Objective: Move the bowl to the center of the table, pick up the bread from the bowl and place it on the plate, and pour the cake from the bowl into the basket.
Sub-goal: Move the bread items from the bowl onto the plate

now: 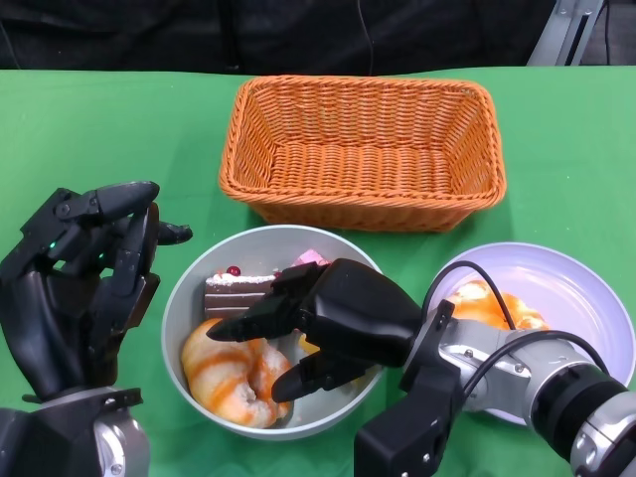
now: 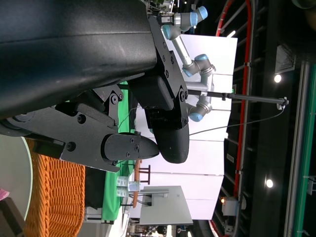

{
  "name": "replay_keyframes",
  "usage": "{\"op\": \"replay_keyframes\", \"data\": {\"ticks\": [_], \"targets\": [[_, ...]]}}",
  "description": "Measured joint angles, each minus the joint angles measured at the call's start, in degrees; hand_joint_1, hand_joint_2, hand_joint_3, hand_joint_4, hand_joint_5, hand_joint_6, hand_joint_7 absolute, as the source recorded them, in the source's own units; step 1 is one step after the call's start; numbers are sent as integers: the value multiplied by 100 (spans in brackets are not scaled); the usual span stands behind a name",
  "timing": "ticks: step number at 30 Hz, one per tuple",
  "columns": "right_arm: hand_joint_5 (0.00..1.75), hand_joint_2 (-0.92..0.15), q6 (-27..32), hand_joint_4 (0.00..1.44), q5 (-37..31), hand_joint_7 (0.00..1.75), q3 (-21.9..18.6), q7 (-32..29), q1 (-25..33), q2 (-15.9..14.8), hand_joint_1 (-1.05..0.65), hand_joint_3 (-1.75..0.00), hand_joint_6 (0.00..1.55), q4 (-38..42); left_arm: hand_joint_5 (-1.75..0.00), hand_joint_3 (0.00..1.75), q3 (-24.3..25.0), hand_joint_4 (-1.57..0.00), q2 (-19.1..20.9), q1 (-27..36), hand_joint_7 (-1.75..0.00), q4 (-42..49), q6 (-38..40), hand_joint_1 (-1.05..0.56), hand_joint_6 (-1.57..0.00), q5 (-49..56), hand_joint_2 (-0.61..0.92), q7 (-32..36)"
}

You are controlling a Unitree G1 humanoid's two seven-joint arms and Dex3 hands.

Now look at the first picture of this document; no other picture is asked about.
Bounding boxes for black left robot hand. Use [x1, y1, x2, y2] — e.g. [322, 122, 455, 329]
[0, 181, 194, 398]

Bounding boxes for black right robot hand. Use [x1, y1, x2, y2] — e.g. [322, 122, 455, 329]
[206, 257, 423, 403]

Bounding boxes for orange striped bread roll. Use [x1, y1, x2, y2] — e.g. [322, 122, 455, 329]
[444, 279, 551, 332]

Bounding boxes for pale green bowl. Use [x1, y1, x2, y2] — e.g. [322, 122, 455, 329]
[161, 226, 389, 442]

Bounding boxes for orange striped ring bread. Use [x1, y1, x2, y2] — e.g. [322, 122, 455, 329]
[180, 317, 294, 429]

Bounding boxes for pink cake slice with cherry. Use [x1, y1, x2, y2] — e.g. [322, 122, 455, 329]
[292, 248, 332, 269]

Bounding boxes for brown chocolate cake slice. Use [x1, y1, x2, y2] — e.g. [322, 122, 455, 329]
[203, 266, 282, 319]

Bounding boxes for orange wicker basket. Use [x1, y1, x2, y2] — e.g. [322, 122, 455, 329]
[218, 74, 508, 234]

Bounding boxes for white round plate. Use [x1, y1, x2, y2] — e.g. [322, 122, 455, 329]
[404, 241, 625, 427]

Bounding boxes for green tablecloth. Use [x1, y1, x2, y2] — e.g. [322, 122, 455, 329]
[0, 67, 636, 477]

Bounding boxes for black backdrop cloth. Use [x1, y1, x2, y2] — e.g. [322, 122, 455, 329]
[0, 0, 636, 76]

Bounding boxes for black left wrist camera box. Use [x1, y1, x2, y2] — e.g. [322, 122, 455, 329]
[0, 387, 143, 477]

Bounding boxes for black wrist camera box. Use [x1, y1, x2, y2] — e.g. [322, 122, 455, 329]
[0, 387, 143, 477]
[353, 300, 463, 477]

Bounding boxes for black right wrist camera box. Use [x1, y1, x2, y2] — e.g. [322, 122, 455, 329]
[353, 300, 463, 477]

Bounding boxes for thin hanging cable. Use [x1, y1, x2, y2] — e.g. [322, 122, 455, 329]
[355, 0, 375, 76]

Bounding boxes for grey metal frame stand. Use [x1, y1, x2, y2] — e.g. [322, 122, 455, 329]
[526, 0, 605, 66]

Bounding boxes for thin black background cable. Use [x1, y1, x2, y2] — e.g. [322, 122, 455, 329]
[602, 0, 615, 66]

